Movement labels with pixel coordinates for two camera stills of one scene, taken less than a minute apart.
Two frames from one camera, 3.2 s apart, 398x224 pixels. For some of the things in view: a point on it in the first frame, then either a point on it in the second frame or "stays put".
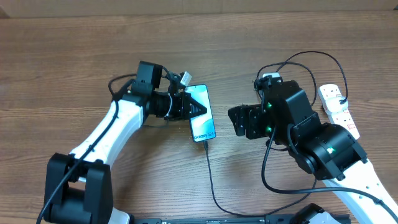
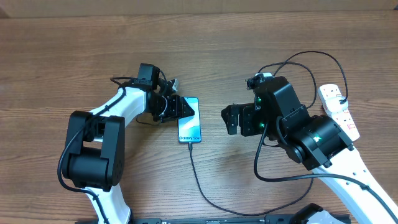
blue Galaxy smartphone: x=202 y=125 to x=189 y=127
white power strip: x=340 y=118 stays put
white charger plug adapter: x=333 y=104 stays put
